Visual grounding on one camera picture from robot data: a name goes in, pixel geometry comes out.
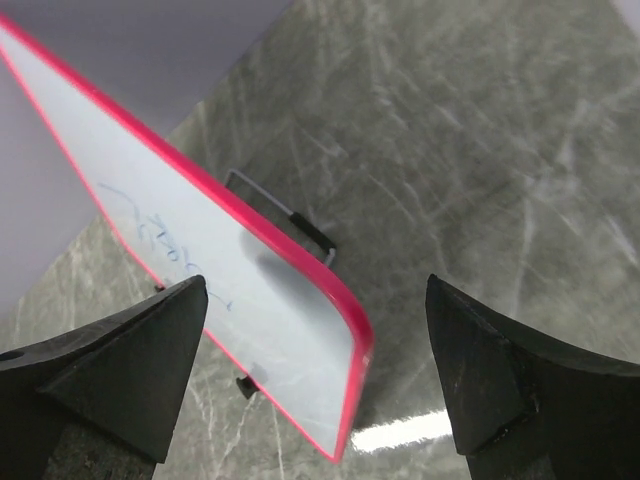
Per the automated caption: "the black wire board stand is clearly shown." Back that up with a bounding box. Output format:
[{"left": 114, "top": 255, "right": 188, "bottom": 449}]
[{"left": 224, "top": 168, "right": 337, "bottom": 399}]

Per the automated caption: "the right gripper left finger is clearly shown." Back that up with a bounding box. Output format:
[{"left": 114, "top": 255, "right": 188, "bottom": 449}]
[{"left": 1, "top": 275, "right": 208, "bottom": 479}]

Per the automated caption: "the pink framed whiteboard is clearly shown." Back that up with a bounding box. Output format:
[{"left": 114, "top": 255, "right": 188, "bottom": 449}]
[{"left": 1, "top": 19, "right": 374, "bottom": 462}]

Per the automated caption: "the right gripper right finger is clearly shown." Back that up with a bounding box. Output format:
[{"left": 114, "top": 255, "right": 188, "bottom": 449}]
[{"left": 425, "top": 275, "right": 639, "bottom": 479}]

